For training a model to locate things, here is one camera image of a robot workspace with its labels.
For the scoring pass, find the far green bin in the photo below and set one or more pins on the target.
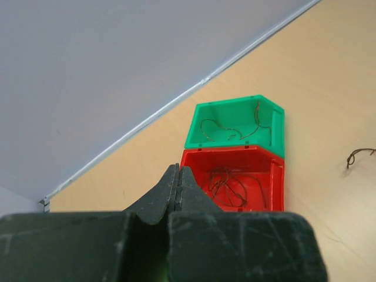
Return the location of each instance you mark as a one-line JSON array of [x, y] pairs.
[[252, 120]]

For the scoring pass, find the red bin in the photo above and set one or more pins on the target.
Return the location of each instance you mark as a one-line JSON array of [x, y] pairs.
[[239, 179]]

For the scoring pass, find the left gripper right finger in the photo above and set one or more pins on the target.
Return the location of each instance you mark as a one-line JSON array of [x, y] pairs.
[[208, 244]]

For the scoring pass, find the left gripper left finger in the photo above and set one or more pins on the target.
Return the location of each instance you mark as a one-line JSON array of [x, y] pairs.
[[129, 245]]

